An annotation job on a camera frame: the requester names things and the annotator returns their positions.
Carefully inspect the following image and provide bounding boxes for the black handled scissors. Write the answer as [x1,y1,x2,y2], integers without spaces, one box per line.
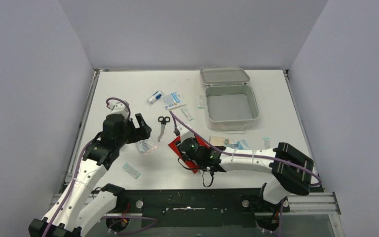
[157,116,171,142]

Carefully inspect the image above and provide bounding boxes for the green bandage packet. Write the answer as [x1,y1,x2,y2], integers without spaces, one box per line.
[122,163,141,179]

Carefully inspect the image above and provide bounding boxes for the small teal sachet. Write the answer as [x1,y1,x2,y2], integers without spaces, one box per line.
[263,137,270,149]

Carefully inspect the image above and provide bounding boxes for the small white blue tube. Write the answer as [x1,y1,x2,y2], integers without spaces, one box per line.
[147,90,163,105]

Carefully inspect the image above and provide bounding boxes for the blue mask packet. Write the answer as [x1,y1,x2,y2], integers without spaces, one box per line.
[225,139,249,150]

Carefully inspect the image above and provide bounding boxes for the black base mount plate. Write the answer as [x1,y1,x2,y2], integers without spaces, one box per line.
[110,188,290,231]

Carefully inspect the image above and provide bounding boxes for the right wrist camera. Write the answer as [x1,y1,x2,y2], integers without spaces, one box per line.
[174,124,194,142]

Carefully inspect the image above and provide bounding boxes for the small white strip packet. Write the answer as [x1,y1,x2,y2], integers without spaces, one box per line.
[181,107,194,121]

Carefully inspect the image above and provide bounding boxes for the aluminium frame rail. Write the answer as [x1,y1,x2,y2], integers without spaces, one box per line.
[284,192,341,215]

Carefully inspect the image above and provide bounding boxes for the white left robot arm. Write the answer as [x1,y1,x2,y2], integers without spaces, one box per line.
[28,113,152,237]

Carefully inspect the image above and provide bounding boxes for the grey open storage box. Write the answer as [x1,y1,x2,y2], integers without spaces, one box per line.
[200,67,259,131]

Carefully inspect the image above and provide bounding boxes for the beige gauze packet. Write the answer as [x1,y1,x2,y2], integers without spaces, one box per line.
[209,136,232,147]

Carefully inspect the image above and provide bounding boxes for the clear bag of wipes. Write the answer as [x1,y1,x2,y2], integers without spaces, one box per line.
[135,138,157,157]

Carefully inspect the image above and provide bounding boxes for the white blue label packet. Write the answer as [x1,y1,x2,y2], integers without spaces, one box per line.
[161,92,186,110]

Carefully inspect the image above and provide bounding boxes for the red first aid pouch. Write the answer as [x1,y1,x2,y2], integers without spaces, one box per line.
[168,136,200,174]

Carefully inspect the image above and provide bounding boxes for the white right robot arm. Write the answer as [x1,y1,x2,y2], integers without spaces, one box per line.
[177,138,314,212]

